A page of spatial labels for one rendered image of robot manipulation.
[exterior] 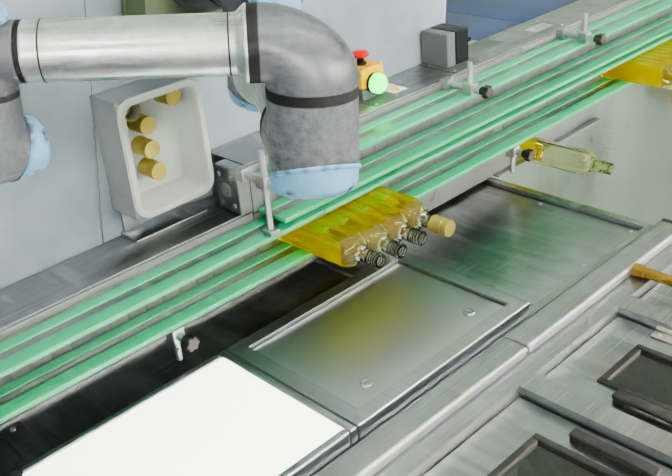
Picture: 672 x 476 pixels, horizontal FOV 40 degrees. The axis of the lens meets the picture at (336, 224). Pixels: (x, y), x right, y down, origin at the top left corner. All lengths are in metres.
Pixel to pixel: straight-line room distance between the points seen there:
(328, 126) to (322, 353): 0.65
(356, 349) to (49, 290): 0.54
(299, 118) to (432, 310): 0.75
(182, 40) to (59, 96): 0.58
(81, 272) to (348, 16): 0.81
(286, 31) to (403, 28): 1.11
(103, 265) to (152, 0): 0.47
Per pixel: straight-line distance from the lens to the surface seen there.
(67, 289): 1.64
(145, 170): 1.72
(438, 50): 2.21
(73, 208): 1.72
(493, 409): 1.59
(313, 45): 1.10
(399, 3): 2.17
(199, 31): 1.11
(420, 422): 1.51
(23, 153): 1.20
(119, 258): 1.70
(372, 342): 1.70
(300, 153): 1.13
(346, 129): 1.13
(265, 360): 1.67
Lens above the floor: 2.18
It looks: 41 degrees down
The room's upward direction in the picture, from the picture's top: 111 degrees clockwise
